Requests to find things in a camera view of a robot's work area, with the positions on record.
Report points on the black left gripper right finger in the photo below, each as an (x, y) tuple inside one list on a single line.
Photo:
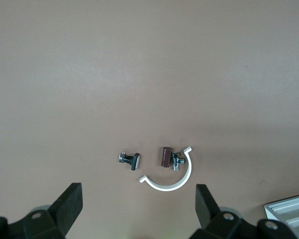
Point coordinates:
[(221, 229)]

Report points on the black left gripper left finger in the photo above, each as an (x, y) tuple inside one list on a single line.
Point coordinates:
[(63, 211)]

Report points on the white drawer cabinet housing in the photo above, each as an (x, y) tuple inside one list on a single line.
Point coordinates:
[(269, 207)]

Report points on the small black clip part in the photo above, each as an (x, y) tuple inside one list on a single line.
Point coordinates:
[(134, 161)]

